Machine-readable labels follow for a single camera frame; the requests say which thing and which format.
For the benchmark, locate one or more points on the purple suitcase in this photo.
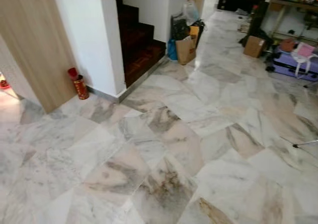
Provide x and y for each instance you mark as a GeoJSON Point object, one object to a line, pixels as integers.
{"type": "Point", "coordinates": [285, 65]}

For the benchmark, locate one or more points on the pink white tote bag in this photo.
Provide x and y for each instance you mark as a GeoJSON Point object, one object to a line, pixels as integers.
{"type": "Point", "coordinates": [304, 51]}

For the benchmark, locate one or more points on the brown pouch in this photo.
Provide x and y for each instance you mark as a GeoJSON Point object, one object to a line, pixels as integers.
{"type": "Point", "coordinates": [287, 44]}

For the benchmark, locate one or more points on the small plain cardboard box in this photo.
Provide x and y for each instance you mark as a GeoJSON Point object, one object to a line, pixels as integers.
{"type": "Point", "coordinates": [254, 46]}

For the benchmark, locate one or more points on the metal storage shelf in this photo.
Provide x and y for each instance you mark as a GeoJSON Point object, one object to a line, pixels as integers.
{"type": "Point", "coordinates": [293, 20]}

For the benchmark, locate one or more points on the brown paper bag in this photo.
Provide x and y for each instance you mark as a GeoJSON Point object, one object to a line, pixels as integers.
{"type": "Point", "coordinates": [185, 50]}

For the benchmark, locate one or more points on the blue bag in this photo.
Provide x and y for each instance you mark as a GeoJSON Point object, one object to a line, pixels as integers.
{"type": "Point", "coordinates": [172, 50]}

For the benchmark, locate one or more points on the white plastic bag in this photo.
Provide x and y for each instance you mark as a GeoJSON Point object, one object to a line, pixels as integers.
{"type": "Point", "coordinates": [191, 11]}

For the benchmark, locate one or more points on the black bag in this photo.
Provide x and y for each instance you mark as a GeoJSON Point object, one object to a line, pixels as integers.
{"type": "Point", "coordinates": [180, 28]}

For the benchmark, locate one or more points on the dark wooden staircase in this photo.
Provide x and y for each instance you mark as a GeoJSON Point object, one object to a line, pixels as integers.
{"type": "Point", "coordinates": [136, 40]}

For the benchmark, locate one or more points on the red cylindrical canister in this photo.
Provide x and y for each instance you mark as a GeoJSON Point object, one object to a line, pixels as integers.
{"type": "Point", "coordinates": [79, 85]}

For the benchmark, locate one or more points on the light wood panel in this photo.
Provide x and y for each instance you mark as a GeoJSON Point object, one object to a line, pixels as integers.
{"type": "Point", "coordinates": [35, 35]}

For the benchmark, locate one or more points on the small red white object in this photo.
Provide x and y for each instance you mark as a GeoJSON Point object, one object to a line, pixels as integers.
{"type": "Point", "coordinates": [3, 83]}

